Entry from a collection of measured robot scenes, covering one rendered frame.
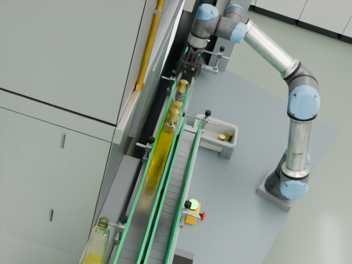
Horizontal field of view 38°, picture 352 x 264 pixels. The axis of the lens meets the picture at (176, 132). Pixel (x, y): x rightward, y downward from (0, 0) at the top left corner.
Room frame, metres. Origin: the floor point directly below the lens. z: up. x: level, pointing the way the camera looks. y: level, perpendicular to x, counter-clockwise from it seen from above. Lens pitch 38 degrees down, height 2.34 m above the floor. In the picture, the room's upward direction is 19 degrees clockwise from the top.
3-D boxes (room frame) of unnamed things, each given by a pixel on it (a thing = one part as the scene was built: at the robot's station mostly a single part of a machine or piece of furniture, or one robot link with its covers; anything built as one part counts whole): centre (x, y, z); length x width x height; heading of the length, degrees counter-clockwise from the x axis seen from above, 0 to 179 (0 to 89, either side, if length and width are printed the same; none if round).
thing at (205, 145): (2.06, -0.16, 0.79); 0.27 x 0.17 x 0.08; 92
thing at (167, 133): (1.65, 0.03, 0.99); 0.06 x 0.06 x 0.21; 2
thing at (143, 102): (2.07, 0.18, 1.15); 0.90 x 0.03 x 0.34; 2
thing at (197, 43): (1.74, 0.03, 1.44); 0.08 x 0.08 x 0.05
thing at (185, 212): (1.34, -0.15, 0.94); 0.07 x 0.04 x 0.13; 92
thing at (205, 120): (1.94, -0.09, 0.95); 0.17 x 0.03 x 0.12; 92
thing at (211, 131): (2.06, -0.18, 0.80); 0.22 x 0.17 x 0.09; 92
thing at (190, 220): (1.51, -0.17, 0.79); 0.07 x 0.07 x 0.07; 2
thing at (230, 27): (1.76, -0.07, 1.52); 0.11 x 0.11 x 0.08; 1
